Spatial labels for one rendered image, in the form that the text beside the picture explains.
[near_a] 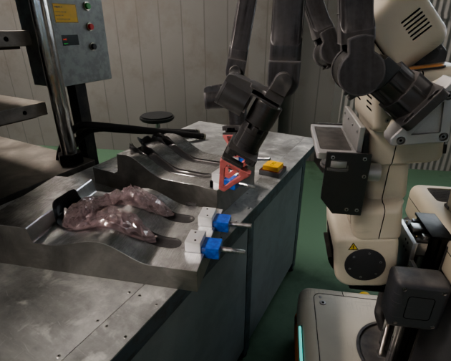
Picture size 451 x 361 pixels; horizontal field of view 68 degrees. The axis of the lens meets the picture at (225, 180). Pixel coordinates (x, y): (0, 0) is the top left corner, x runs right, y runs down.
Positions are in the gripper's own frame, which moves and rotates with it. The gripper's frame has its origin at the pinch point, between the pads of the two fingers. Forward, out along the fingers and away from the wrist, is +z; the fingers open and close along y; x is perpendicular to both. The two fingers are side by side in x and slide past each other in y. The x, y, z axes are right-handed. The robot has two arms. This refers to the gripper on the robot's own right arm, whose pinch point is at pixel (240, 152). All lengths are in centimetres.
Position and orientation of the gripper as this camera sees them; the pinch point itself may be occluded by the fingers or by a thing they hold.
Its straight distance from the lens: 107.8
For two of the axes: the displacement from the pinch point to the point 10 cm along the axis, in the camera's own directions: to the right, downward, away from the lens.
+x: 8.7, 0.6, -4.9
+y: -4.9, 2.5, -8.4
